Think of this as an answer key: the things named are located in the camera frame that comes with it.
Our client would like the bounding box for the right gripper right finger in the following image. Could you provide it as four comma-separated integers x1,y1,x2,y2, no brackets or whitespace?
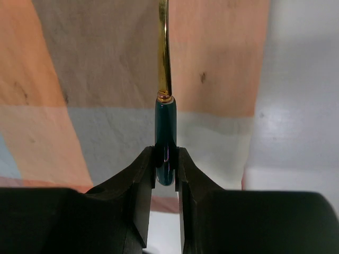
175,148,338,253

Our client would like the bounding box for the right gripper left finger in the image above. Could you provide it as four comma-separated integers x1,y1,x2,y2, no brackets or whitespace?
1,147,155,253

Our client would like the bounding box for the gold spoon dark handle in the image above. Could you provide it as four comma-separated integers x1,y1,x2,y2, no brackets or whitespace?
154,1,177,186

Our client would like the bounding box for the orange grey checked placemat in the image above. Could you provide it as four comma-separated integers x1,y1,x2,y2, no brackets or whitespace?
0,0,271,214

